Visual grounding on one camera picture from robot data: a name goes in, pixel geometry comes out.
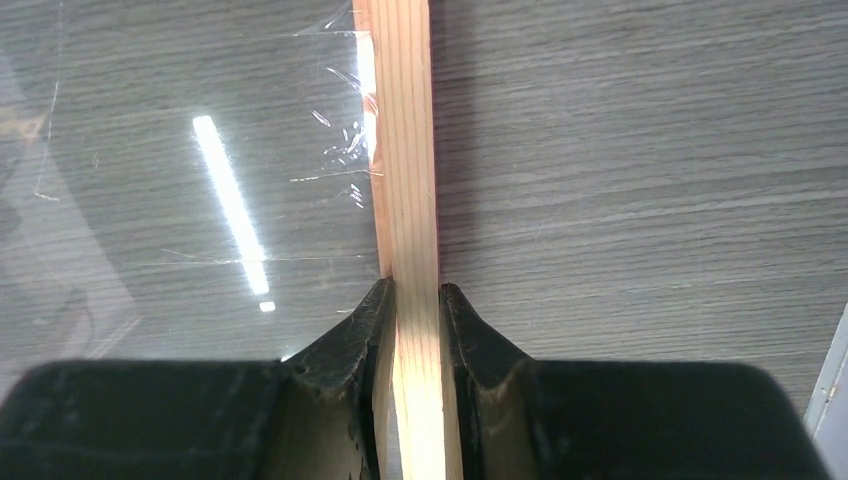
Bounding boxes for orange wooden picture frame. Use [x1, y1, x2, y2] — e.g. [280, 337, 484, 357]
[352, 1, 463, 479]

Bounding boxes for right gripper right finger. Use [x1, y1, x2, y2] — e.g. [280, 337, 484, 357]
[440, 283, 829, 479]

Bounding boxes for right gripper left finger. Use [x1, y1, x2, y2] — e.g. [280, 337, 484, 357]
[1, 278, 395, 479]

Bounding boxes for transparent plastic sheet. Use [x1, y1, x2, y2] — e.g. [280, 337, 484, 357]
[1, 1, 379, 376]

